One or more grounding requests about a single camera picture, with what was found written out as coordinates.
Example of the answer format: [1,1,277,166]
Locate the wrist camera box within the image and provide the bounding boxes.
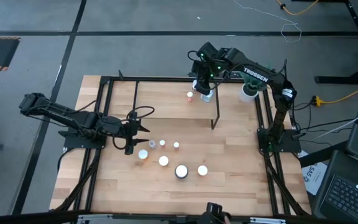
[196,42,219,62]
[126,109,138,124]

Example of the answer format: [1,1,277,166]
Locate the medium white pill bottle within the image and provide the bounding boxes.
[200,89,214,103]

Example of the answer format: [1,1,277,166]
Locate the yellow floor cable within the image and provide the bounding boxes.
[275,0,320,16]

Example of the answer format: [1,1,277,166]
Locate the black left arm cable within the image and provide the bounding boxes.
[112,105,155,150]

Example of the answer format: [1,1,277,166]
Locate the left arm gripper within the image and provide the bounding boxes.
[115,119,151,156]

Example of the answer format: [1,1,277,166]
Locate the black aluminium table frame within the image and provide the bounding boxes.
[50,70,312,224]

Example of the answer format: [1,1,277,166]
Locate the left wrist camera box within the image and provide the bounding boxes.
[126,109,138,124]

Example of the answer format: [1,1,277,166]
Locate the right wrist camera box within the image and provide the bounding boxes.
[196,42,219,62]

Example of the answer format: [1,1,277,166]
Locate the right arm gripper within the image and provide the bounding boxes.
[192,60,222,96]

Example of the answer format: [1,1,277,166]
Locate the thin white floor cable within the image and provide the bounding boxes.
[233,0,303,44]

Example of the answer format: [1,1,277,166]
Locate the white printed paper sheet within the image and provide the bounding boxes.
[301,151,328,196]

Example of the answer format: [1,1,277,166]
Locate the laptop keyboard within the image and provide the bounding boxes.
[311,150,358,224]

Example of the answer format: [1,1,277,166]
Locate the green plant white pot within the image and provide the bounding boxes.
[239,60,275,103]

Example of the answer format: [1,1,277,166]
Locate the light wooden shelf black legs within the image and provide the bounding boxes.
[131,80,222,130]

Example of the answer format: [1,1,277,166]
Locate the black desk leg frame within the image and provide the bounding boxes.
[314,0,358,85]

